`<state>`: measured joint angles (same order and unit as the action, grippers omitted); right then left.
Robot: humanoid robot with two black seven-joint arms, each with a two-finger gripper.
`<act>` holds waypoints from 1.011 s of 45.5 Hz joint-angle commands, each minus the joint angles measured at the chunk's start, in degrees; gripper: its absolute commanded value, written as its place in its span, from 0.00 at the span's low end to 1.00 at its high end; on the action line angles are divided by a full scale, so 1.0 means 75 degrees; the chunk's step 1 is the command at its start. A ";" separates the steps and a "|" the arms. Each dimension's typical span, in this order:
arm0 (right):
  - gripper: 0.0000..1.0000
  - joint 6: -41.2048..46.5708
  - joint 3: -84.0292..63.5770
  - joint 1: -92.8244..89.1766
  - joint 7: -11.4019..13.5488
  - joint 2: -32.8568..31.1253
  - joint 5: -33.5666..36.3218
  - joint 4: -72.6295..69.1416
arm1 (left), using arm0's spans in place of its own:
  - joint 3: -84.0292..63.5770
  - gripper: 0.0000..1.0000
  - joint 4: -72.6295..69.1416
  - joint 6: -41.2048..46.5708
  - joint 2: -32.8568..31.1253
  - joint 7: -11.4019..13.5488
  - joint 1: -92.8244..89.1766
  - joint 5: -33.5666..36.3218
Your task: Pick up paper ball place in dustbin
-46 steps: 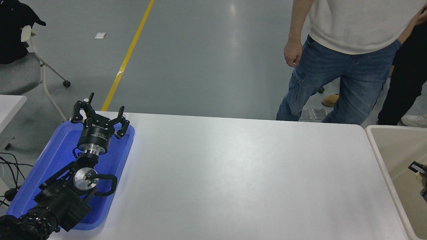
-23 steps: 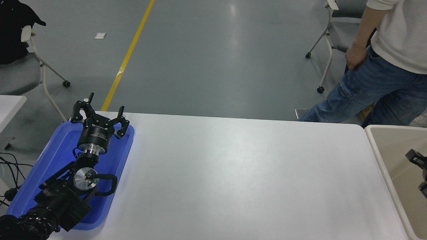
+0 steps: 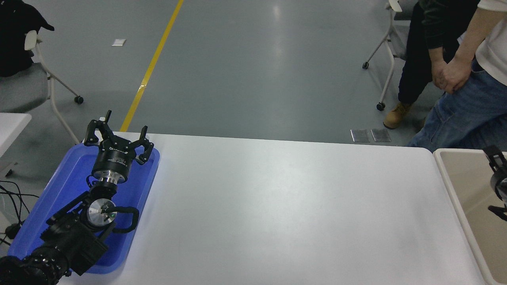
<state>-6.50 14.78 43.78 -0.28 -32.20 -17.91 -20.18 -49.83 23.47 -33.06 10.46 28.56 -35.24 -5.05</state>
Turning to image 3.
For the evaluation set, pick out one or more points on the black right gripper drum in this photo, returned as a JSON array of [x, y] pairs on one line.
[[501, 188]]

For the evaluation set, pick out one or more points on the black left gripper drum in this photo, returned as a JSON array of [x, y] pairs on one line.
[[113, 160]]

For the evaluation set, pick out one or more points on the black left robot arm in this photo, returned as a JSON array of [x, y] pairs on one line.
[[75, 241]]

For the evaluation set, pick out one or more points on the person's bare forearm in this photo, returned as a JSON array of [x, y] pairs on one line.
[[473, 35]]

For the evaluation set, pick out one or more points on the person's right hand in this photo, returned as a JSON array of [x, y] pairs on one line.
[[455, 75]]

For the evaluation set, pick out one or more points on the person's hand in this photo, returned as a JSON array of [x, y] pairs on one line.
[[437, 73]]

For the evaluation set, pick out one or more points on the large pale bin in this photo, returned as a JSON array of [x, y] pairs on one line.
[[471, 190]]

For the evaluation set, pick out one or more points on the blue plastic tray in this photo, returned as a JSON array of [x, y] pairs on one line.
[[67, 178]]

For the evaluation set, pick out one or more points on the person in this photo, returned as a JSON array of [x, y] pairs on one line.
[[471, 114], [416, 59]]

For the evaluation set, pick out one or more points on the grey white office chair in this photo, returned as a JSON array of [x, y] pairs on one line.
[[399, 45], [23, 87]]

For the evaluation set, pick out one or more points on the small white side table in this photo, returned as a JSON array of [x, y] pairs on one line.
[[10, 126]]

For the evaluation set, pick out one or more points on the metal floor plate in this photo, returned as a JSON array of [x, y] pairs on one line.
[[381, 135], [360, 135]]

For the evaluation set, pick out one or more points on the black garment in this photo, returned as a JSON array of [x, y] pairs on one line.
[[14, 35]]

